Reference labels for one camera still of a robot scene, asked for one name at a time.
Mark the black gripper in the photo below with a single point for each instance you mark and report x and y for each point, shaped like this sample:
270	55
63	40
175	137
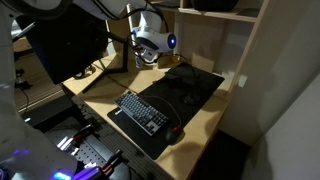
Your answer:
143	54

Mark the white bottle red cap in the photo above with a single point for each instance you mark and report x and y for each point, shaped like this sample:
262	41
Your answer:
138	62

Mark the black monitor stand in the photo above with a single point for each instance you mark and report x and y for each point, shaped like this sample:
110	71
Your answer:
114	63

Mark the black desk mat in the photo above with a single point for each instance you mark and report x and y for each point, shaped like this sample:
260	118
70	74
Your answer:
179	95

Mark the grey mechanical keyboard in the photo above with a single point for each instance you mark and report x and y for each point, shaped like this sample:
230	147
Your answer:
141	112

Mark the wooden shelf unit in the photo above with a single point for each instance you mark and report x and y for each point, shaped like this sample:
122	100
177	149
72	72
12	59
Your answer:
217	42

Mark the black monitor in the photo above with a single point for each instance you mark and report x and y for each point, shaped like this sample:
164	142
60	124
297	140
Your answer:
68	44

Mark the black computer mouse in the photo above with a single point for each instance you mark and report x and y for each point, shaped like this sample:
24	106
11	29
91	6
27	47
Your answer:
173	134

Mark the red handled clamp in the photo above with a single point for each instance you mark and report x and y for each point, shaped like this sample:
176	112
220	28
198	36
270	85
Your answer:
112	162

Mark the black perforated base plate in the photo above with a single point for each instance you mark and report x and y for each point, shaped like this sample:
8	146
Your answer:
64	116

